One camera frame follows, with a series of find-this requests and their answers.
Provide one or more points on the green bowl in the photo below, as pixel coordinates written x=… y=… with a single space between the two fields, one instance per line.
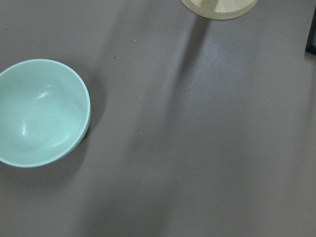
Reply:
x=45 y=112

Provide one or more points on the wooden cup stand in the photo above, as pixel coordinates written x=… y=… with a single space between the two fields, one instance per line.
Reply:
x=220 y=9

